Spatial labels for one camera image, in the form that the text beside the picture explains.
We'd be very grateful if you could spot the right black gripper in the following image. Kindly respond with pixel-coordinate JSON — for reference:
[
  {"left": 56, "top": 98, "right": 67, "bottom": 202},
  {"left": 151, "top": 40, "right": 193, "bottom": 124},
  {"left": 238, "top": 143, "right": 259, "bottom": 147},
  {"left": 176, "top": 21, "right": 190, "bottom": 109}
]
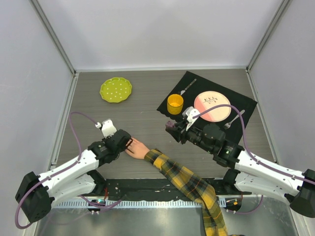
[{"left": 167, "top": 119, "right": 214, "bottom": 153}]

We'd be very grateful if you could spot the purple nail polish bottle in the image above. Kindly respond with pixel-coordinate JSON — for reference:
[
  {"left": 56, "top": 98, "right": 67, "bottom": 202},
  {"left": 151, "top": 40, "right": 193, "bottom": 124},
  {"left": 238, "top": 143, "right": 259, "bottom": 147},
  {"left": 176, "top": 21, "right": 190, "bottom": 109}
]
[{"left": 165, "top": 121, "right": 175, "bottom": 129}]

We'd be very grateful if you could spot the white nail polish cap brush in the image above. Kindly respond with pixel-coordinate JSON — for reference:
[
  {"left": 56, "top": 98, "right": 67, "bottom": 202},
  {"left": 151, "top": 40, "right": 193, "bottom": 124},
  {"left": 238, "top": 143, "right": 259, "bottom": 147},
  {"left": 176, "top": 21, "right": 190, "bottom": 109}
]
[{"left": 126, "top": 138, "right": 133, "bottom": 151}]

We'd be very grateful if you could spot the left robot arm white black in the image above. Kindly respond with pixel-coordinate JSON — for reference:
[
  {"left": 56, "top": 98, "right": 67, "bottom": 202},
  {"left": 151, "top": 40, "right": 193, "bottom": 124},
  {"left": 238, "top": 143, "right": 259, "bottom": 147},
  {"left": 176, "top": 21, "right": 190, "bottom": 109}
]
[{"left": 15, "top": 129, "right": 131, "bottom": 223}]

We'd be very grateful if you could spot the yellow plaid sleeve forearm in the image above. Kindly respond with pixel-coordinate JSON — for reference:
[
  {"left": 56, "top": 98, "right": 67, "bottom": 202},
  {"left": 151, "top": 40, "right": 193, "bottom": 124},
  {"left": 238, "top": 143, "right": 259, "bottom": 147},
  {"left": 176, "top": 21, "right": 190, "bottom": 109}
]
[{"left": 145, "top": 149, "right": 228, "bottom": 236}]

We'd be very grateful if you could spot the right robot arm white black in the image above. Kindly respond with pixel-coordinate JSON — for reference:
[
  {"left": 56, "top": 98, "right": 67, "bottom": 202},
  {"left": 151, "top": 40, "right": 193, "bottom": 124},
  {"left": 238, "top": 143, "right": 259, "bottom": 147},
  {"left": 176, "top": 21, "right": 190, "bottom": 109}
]
[{"left": 165, "top": 120, "right": 315, "bottom": 218}]

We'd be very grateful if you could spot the mannequin hand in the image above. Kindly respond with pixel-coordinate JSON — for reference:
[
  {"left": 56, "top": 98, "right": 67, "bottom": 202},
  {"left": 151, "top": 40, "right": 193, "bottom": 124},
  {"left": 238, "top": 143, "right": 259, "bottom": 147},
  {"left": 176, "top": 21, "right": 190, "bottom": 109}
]
[{"left": 125, "top": 137, "right": 150, "bottom": 160}]

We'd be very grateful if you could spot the yellow cup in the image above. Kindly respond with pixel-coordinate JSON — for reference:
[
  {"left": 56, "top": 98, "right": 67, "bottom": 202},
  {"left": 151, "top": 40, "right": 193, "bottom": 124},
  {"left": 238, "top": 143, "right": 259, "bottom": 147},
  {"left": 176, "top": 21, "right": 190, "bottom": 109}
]
[{"left": 167, "top": 94, "right": 184, "bottom": 115}]

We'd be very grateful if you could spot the black placemat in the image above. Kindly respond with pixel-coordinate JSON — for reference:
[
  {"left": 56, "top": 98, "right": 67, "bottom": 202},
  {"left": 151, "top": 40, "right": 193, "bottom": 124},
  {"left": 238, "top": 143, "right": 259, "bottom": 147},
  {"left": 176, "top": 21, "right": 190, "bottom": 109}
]
[{"left": 157, "top": 71, "right": 257, "bottom": 143}]

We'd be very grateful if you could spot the pink white plate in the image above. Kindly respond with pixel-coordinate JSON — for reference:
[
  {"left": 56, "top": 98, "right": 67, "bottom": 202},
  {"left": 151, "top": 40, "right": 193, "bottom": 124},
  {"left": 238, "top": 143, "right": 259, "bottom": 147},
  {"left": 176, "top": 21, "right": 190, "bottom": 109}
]
[{"left": 194, "top": 91, "right": 231, "bottom": 122}]

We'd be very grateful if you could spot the silver fork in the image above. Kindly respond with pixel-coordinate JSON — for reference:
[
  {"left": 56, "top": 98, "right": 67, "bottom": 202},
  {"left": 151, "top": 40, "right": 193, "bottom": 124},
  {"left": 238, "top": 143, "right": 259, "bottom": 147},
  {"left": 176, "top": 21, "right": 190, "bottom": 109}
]
[{"left": 223, "top": 110, "right": 245, "bottom": 129}]

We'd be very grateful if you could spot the green dotted plate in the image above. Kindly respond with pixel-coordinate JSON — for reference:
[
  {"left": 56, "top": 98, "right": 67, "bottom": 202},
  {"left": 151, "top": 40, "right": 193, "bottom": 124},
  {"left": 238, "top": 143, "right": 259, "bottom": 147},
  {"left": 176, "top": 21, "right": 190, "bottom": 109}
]
[{"left": 99, "top": 77, "right": 132, "bottom": 103}]

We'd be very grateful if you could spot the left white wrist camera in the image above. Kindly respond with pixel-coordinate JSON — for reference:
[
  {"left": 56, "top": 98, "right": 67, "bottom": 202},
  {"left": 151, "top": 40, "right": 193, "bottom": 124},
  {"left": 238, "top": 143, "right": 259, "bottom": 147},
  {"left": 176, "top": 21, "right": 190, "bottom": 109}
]
[{"left": 95, "top": 118, "right": 117, "bottom": 138}]

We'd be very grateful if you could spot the silver dark-handled knife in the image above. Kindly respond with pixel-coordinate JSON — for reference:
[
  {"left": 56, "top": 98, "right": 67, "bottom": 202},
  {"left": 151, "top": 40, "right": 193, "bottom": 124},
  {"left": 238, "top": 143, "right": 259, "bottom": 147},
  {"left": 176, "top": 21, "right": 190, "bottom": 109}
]
[{"left": 180, "top": 79, "right": 197, "bottom": 96}]

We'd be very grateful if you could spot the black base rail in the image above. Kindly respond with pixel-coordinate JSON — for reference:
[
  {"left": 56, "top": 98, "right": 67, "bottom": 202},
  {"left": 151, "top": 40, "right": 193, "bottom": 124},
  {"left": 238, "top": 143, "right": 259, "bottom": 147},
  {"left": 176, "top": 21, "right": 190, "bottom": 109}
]
[{"left": 78, "top": 178, "right": 253, "bottom": 201}]

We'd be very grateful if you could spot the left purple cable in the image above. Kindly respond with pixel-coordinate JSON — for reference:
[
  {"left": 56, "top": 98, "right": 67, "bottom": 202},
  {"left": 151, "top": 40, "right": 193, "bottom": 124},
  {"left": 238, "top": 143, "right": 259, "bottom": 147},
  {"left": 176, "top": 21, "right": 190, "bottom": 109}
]
[{"left": 14, "top": 112, "right": 101, "bottom": 229}]

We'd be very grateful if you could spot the purple cable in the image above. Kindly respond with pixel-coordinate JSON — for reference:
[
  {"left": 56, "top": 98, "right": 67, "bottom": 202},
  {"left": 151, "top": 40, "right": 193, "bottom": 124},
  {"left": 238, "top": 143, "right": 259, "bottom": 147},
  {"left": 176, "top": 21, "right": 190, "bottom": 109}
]
[
  {"left": 195, "top": 104, "right": 315, "bottom": 182},
  {"left": 14, "top": 112, "right": 101, "bottom": 229}
]

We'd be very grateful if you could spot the white slotted cable duct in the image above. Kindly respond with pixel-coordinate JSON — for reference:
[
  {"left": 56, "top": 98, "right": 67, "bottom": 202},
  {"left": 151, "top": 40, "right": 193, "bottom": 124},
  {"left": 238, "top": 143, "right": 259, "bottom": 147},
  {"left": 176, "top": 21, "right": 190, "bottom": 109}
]
[{"left": 51, "top": 199, "right": 227, "bottom": 209}]

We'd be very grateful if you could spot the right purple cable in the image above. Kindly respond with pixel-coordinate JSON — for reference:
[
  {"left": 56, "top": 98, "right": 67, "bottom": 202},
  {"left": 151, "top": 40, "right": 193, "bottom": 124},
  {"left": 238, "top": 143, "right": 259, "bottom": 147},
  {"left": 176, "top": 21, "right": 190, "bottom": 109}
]
[{"left": 195, "top": 104, "right": 315, "bottom": 182}]

